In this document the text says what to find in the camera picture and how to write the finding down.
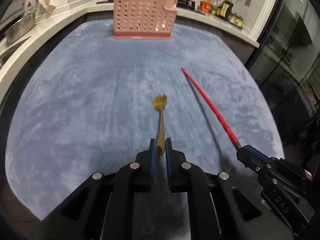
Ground bright red chopstick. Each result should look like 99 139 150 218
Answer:
181 67 241 151

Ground gold flower-handled spoon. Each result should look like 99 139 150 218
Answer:
152 94 167 159

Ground blue-grey plush mat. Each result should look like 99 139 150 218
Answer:
5 20 284 219

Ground green tray of jars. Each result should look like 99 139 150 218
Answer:
227 12 244 30

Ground pink perforated utensil holder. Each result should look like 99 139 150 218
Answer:
113 0 178 40

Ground dark soy sauce bottle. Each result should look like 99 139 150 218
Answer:
215 0 234 21

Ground red seasoning container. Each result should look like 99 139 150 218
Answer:
199 1 213 14

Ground black gas cooktop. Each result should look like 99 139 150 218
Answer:
97 0 196 11

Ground clear plastic oil bottle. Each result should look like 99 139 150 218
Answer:
212 0 224 8

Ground green dish soap bottle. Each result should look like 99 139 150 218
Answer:
25 2 34 15

